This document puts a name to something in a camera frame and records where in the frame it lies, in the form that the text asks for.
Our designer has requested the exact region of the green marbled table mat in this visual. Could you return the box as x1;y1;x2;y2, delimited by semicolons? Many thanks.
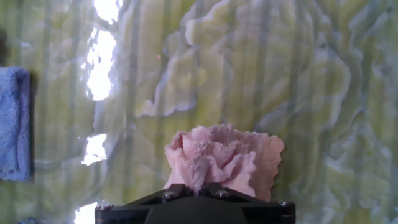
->
0;0;398;224

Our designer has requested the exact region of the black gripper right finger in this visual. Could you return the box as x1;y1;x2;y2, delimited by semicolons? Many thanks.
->
198;182;275;207

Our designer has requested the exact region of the pink fluffy cloth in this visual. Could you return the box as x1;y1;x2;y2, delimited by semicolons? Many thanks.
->
164;123;285;202

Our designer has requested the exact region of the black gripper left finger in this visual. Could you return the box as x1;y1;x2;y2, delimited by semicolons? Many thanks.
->
123;182;199;207

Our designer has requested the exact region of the lavender fluffy cloth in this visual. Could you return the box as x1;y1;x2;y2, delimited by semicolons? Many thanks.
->
0;65;32;182

